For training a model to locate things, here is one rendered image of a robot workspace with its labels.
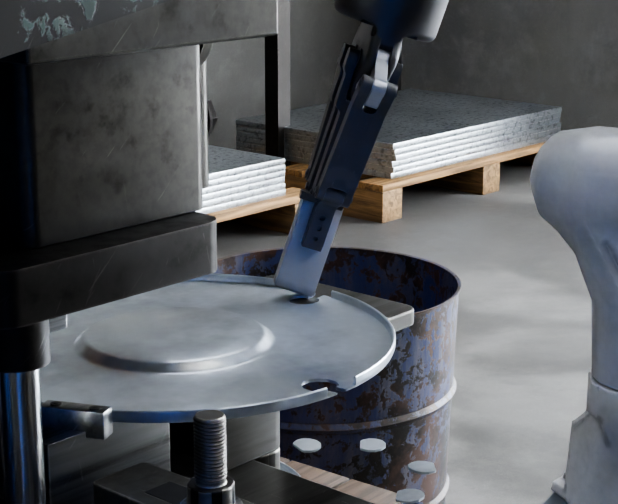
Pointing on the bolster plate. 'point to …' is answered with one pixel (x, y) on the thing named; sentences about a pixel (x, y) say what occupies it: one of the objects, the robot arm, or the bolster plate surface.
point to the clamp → (165, 487)
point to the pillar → (21, 437)
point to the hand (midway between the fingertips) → (308, 244)
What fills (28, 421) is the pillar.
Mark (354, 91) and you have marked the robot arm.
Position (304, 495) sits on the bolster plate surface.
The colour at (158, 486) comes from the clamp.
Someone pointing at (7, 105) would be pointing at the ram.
